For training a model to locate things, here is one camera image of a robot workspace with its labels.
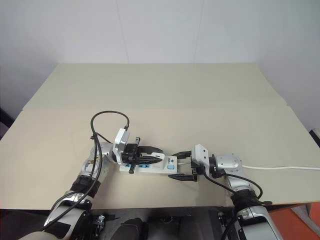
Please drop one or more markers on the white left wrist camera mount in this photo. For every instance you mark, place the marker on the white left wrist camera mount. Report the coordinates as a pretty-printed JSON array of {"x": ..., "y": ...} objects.
[{"x": 120, "y": 143}]

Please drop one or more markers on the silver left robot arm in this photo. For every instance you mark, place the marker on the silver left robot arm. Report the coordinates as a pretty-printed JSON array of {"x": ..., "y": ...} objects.
[{"x": 86, "y": 168}]

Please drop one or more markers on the dark rounded shape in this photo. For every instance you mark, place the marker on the dark rounded shape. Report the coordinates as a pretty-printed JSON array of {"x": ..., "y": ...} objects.
[{"x": 133, "y": 228}]

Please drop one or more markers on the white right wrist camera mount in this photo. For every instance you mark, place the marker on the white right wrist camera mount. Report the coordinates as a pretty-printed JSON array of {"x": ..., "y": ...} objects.
[{"x": 201, "y": 155}]

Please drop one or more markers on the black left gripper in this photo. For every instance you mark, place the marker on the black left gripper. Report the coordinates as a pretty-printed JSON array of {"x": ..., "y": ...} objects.
[{"x": 128, "y": 153}]

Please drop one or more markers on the white power strip, blue sockets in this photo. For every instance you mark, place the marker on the white power strip, blue sockets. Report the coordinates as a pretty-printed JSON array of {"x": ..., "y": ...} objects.
[{"x": 163, "y": 170}]

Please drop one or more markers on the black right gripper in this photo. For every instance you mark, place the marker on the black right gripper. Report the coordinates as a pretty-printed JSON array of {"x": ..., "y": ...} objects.
[{"x": 194, "y": 165}]

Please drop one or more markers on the white charger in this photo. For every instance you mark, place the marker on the white charger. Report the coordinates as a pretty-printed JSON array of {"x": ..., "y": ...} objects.
[{"x": 157, "y": 151}]

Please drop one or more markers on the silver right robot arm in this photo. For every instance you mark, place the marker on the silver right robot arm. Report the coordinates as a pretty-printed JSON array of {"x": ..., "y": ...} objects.
[{"x": 228, "y": 163}]

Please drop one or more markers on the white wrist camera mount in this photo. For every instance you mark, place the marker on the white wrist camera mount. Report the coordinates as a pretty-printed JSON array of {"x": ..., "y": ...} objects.
[
  {"x": 120, "y": 143},
  {"x": 201, "y": 155}
]

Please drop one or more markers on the orange pad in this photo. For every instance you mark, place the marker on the orange pad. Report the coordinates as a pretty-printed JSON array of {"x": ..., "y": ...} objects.
[{"x": 287, "y": 220}]

